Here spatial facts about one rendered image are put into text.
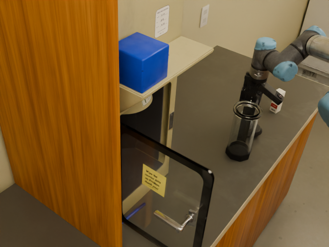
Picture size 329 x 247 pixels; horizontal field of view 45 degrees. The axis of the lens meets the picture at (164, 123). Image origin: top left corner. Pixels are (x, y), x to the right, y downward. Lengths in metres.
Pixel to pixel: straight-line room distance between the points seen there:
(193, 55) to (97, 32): 0.37
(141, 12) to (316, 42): 0.66
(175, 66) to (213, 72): 1.13
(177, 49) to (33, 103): 0.42
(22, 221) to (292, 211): 1.86
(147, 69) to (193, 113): 0.95
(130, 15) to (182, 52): 0.20
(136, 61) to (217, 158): 0.82
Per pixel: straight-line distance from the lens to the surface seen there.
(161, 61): 0.93
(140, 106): 1.18
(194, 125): 1.76
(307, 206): 2.87
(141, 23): 1.01
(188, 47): 1.12
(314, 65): 3.77
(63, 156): 1.14
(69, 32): 0.86
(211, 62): 2.23
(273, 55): 1.49
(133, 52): 0.90
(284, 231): 2.68
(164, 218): 1.04
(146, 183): 1.08
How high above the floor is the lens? 2.03
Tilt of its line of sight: 38 degrees down
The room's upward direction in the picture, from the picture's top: 4 degrees clockwise
